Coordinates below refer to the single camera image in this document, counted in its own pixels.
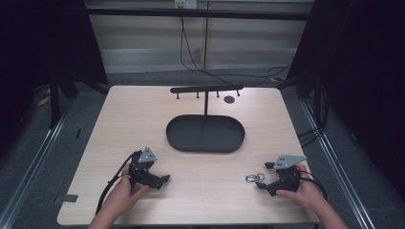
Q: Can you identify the metal floor rail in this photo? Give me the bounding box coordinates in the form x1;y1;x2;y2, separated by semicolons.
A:
0;101;75;229
300;99;378;229

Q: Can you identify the yellow floor tape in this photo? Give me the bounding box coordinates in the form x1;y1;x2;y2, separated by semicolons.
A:
36;88;52;108

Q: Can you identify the grey tape strip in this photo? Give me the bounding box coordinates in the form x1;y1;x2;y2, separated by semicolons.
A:
53;193;79;205

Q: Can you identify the white wall socket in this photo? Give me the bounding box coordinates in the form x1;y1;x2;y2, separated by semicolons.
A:
174;0;199;10

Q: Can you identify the person's left hand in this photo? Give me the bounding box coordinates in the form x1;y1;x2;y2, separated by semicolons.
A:
106;163;151;221

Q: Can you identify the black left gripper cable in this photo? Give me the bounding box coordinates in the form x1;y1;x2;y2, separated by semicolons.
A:
95;151;139;216

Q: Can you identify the black hanging wall cable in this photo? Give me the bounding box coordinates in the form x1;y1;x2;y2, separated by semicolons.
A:
179;15;292;88

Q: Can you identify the silver metal key ring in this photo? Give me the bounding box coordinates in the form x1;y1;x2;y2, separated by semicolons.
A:
244;172;266;185

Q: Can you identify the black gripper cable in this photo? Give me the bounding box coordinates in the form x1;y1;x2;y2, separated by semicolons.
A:
95;151;139;216
295;165;329;202

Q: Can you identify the black curtain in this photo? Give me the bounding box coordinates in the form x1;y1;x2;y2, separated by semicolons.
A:
286;0;405;204
0;0;109;154

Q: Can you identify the black horizontal frame bar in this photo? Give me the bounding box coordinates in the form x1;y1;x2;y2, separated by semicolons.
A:
85;7;315;22

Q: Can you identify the black hook stand with tray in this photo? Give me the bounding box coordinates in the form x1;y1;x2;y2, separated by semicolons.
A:
165;84;246;155

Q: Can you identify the black metal stand leg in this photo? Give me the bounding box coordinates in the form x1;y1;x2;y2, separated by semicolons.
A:
48;73;62;130

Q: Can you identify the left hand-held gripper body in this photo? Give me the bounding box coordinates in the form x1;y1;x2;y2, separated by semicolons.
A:
128;146;164;191

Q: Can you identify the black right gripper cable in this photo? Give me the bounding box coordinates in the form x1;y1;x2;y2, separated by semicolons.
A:
295;165;329;202

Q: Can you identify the black floor cable bundle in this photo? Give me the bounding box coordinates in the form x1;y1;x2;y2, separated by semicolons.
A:
296;126;324;149

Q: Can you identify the person's right hand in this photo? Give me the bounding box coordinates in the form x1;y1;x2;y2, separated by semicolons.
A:
275;163;323;212

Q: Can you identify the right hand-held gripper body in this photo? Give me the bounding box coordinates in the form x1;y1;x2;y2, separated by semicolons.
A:
267;155;309;198

